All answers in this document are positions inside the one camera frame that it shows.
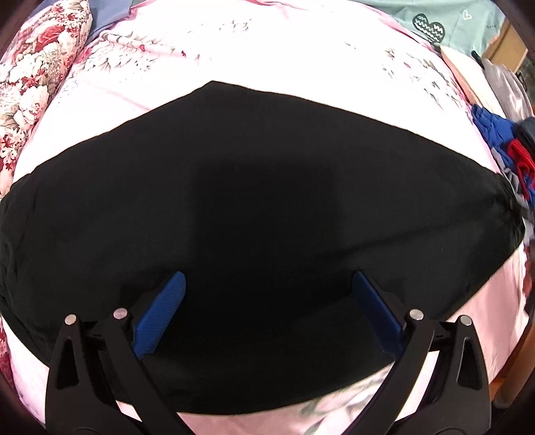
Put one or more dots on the light grey garment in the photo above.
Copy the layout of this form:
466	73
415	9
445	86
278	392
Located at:
526	212

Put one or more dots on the pink floral bed sheet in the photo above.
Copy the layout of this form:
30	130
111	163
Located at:
333	52

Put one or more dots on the red floral bolster pillow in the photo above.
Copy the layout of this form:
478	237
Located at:
33	68

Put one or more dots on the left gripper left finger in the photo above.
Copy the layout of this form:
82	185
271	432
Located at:
97	383

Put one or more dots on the cream quilted pillow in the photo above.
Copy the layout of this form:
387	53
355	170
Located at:
472	80

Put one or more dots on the dark navy garment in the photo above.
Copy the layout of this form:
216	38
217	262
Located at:
525	132

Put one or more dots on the blue garment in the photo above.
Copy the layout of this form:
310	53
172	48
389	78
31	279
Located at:
497	133

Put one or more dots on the red garment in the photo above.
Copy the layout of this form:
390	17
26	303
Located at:
524	167

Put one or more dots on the teal heart print quilt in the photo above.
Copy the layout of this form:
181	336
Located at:
465	26

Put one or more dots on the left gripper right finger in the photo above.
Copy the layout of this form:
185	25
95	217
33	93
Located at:
438	383

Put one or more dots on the wooden headboard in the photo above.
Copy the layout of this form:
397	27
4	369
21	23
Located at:
507	48

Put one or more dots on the grey velvet garment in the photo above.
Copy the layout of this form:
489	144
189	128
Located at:
502	91

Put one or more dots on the black jogger pants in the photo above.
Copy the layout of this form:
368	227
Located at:
268	205

